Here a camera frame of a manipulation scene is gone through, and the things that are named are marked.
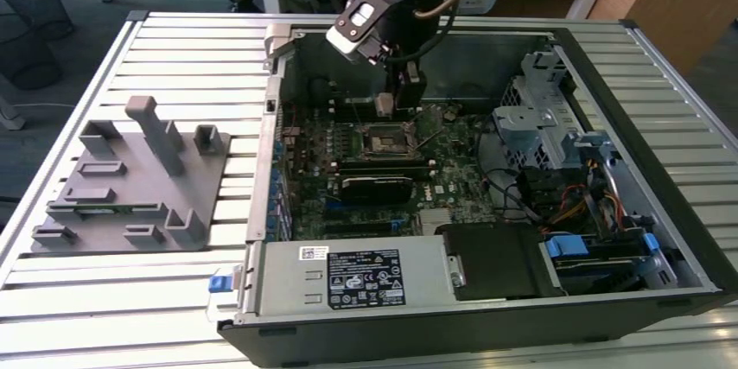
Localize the black expansion slot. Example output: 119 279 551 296
321 222 394 237

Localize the white furniture foot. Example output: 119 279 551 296
0 94 27 131

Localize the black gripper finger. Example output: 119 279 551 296
382 66 402 100
400 66 429 111

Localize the black graphics card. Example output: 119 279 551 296
337 175 414 207

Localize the CPU socket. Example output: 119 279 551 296
357 122 420 161

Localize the silver power supply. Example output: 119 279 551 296
256 237 460 316

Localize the silver chipset heatsink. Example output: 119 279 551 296
418 208 453 232

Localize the wooden cabinet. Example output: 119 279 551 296
624 0 738 74

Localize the grey metal drive cage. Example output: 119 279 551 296
492 51 583 171

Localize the silver CPU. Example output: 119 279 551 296
373 92 397 118

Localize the blue disk carrier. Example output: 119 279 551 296
544 232 661 273

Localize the grey metal disk bay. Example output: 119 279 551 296
539 230 681 296

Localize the grey plastic drive latch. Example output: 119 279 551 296
567 130 612 158

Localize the black cable loop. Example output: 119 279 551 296
481 168 543 224

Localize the grey parts rack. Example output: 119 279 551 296
29 94 233 254

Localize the black RAM slot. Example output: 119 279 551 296
326 99 421 110
340 169 433 182
337 159 432 171
326 108 421 122

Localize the black camera cable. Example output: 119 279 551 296
382 0 465 63

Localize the silver metal support bar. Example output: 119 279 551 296
597 143 644 232

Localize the green RAM stick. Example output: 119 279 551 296
73 203 157 214

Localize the green motherboard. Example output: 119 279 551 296
281 103 503 240

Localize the cable with copper sleeve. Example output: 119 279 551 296
412 0 461 20

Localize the grey plastic retention latch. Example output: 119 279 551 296
262 22 294 72

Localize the black mesh waste bin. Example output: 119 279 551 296
0 0 75 92

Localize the coloured power wire bundle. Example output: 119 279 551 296
540 161 629 236

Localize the black plastic shroud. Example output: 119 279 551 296
434 221 564 301

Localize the black open PC case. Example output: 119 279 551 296
216 22 725 369

